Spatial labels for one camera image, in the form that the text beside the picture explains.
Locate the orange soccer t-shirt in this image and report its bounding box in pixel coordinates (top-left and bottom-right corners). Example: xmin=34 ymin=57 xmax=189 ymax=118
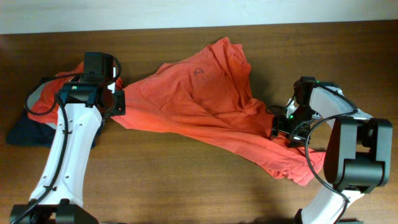
xmin=114 ymin=38 xmax=325 ymax=185

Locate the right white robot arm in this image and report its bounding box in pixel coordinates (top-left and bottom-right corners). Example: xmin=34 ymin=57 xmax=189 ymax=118
xmin=270 ymin=77 xmax=393 ymax=224

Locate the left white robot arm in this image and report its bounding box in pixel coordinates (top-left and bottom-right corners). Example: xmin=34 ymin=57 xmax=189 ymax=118
xmin=10 ymin=59 xmax=125 ymax=223

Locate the folded orange FRAM shirt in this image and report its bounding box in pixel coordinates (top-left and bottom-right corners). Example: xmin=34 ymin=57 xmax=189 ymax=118
xmin=27 ymin=62 xmax=124 ymax=126

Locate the folded grey shirt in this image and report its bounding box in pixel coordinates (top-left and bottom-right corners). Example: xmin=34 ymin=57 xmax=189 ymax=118
xmin=25 ymin=83 xmax=46 ymax=110

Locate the folded navy shirt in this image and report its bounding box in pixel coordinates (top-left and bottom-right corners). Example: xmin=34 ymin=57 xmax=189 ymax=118
xmin=6 ymin=77 xmax=103 ymax=149

